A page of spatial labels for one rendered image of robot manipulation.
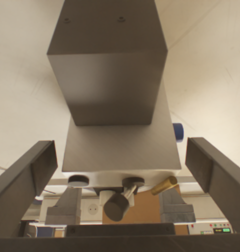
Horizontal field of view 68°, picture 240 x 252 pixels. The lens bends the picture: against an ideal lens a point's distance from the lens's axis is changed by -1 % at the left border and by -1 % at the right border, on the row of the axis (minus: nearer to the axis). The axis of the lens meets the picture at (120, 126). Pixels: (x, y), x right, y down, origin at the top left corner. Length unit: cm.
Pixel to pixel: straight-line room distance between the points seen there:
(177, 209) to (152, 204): 29
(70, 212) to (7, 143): 19
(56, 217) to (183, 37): 25
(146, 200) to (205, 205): 35
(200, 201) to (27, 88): 74
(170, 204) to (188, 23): 21
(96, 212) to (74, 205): 50
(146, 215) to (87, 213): 29
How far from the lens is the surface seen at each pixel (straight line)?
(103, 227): 25
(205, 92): 25
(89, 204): 77
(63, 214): 27
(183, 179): 22
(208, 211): 84
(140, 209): 54
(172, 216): 26
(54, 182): 23
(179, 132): 16
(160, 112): 16
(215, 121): 32
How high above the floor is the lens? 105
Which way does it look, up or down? 33 degrees down
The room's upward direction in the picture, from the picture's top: 179 degrees clockwise
